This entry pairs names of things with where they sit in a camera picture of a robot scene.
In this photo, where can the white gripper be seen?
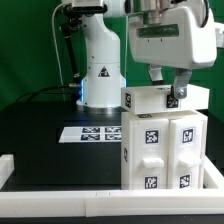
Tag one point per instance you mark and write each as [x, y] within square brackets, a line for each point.
[178, 41]

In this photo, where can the white cabinet top block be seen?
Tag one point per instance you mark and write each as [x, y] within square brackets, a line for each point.
[157, 99]

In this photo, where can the white cabinet box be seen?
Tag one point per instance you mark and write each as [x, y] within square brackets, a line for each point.
[127, 119]

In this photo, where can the white cabinet door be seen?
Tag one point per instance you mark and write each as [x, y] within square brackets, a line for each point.
[149, 147]
[186, 152]

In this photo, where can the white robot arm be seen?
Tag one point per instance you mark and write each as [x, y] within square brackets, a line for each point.
[103, 82]

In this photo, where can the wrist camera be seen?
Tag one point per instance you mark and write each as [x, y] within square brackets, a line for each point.
[219, 30]

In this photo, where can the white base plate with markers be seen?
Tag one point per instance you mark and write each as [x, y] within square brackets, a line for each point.
[91, 134]

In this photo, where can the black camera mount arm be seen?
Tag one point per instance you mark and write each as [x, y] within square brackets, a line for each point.
[70, 46]

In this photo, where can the white U-shaped boundary frame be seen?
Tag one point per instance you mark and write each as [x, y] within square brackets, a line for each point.
[209, 200]

